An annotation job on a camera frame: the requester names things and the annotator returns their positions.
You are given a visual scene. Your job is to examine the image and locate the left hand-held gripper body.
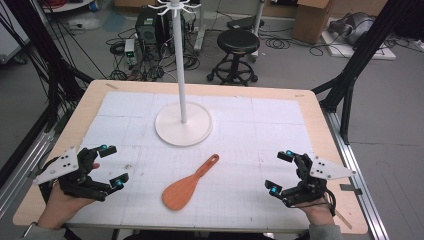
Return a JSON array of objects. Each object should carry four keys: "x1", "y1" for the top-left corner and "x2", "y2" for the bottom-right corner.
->
[{"x1": 32, "y1": 146, "x2": 113, "y2": 203}]

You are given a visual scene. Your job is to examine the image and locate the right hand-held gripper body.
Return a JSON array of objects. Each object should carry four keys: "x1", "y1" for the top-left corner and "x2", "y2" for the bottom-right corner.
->
[{"x1": 281, "y1": 153, "x2": 357, "y2": 208}]

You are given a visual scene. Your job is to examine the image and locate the wooden rice spatula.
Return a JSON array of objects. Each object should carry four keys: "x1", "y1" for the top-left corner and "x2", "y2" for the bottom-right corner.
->
[{"x1": 161, "y1": 153, "x2": 221, "y2": 212}]

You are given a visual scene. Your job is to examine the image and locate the white hook stand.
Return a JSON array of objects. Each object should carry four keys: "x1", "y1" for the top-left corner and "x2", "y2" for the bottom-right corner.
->
[{"x1": 147, "y1": 0, "x2": 214, "y2": 148}]

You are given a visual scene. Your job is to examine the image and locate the person's left hand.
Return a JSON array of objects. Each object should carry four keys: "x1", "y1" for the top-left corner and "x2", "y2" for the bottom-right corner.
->
[{"x1": 37, "y1": 161, "x2": 101, "y2": 231}]

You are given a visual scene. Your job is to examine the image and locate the person's right hand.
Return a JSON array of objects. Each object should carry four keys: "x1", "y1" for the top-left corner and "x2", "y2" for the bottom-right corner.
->
[{"x1": 297, "y1": 199, "x2": 336, "y2": 227}]

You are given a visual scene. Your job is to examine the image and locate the black tape piece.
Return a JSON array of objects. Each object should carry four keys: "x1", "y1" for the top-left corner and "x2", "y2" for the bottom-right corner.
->
[{"x1": 339, "y1": 183, "x2": 363, "y2": 196}]

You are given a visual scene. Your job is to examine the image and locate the white grid mat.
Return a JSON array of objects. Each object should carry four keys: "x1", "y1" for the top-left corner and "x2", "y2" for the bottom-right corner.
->
[{"x1": 68, "y1": 90, "x2": 338, "y2": 233}]

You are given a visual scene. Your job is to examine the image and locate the thin wooden stick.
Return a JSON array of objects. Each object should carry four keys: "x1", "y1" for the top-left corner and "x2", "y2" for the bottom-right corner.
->
[{"x1": 333, "y1": 208, "x2": 353, "y2": 230}]

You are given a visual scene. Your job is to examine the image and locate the small grey power supply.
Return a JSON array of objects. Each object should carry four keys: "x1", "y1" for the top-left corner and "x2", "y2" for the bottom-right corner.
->
[{"x1": 124, "y1": 38, "x2": 137, "y2": 66}]

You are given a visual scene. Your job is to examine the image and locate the black round stool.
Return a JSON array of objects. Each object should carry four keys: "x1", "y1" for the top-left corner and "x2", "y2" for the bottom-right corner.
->
[{"x1": 206, "y1": 29, "x2": 262, "y2": 87}]

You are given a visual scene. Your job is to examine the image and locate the black computer tower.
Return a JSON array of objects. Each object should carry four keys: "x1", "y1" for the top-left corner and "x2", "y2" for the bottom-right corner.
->
[{"x1": 134, "y1": 6, "x2": 186, "y2": 46}]

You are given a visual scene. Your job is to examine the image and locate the white power strip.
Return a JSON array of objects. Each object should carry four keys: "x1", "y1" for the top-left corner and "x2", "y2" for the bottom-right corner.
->
[{"x1": 67, "y1": 18, "x2": 102, "y2": 32}]

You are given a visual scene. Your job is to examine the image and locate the white foam board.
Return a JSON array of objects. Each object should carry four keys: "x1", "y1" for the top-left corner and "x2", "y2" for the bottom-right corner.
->
[{"x1": 321, "y1": 16, "x2": 398, "y2": 61}]

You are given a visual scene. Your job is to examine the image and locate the cardboard box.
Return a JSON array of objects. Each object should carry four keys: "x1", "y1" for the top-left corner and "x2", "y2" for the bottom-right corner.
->
[{"x1": 292, "y1": 0, "x2": 334, "y2": 45}]

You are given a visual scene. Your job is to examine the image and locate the grey helmet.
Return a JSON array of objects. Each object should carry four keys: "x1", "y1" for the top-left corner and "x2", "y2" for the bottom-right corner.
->
[{"x1": 328, "y1": 12, "x2": 378, "y2": 46}]

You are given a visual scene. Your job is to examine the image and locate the aluminium rail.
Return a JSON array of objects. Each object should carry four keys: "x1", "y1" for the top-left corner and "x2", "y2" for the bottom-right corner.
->
[
  {"x1": 0, "y1": 128, "x2": 56, "y2": 218},
  {"x1": 321, "y1": 108, "x2": 391, "y2": 240}
]

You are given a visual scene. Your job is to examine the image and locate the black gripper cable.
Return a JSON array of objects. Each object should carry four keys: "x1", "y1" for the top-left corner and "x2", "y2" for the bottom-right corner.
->
[{"x1": 323, "y1": 187, "x2": 337, "y2": 217}]

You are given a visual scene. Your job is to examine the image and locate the tangle of black cables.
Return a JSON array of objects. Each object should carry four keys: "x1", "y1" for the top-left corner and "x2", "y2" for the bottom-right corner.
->
[{"x1": 105, "y1": 28, "x2": 201, "y2": 82}]

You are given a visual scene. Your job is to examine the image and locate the coiled black floor cables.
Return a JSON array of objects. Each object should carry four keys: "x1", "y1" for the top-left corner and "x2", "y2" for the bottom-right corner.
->
[{"x1": 259, "y1": 33, "x2": 329, "y2": 57}]

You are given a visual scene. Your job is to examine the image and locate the black metal frame strut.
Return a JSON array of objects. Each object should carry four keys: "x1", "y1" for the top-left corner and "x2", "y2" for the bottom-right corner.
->
[
  {"x1": 311, "y1": 0, "x2": 418, "y2": 145},
  {"x1": 0, "y1": 0, "x2": 96, "y2": 134}
]

